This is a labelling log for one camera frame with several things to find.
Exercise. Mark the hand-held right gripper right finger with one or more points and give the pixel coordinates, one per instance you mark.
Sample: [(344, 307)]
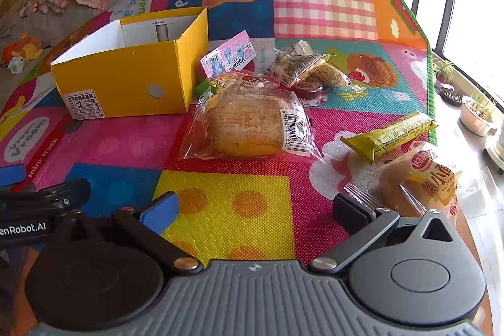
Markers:
[(350, 212)]

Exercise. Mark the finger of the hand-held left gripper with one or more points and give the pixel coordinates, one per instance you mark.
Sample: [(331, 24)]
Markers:
[(12, 174), (59, 192)]

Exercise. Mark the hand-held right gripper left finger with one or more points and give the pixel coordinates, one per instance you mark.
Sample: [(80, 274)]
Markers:
[(159, 214)]

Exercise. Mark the small yellow label bread packet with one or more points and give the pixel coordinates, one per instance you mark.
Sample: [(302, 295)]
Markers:
[(417, 178)]

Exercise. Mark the yellow snack bar packet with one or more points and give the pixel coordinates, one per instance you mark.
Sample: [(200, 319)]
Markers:
[(390, 135)]

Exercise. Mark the large clear bread packet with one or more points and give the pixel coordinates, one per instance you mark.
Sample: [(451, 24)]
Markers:
[(244, 123)]

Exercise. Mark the yellow cardboard box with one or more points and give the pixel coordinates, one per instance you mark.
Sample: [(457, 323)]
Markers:
[(130, 84)]

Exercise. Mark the dark red jelly cup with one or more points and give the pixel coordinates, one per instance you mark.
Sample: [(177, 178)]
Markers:
[(307, 88)]

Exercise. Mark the sesame snack packet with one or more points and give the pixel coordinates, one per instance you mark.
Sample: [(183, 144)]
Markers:
[(332, 74)]

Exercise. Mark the green yellow snack packet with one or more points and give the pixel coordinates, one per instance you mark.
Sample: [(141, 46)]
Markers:
[(214, 84)]

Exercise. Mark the striped clear snack packet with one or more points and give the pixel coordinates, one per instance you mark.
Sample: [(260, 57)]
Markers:
[(293, 66)]

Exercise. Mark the pink snack packet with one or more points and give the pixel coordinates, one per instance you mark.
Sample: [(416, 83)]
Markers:
[(228, 56)]

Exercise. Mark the white plush toy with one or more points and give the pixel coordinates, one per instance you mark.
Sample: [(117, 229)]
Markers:
[(15, 65)]

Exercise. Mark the orange plush toy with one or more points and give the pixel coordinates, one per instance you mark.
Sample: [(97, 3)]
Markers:
[(25, 46)]

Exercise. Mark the beige sofa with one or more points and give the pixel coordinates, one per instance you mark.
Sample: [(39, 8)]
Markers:
[(55, 29)]

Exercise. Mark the dark shallow dish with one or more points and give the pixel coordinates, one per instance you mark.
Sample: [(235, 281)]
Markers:
[(451, 96)]

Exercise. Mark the white plant pot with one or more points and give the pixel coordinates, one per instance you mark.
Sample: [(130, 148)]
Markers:
[(474, 119)]

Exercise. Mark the dark potted plant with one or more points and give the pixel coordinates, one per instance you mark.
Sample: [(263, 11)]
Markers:
[(444, 74)]

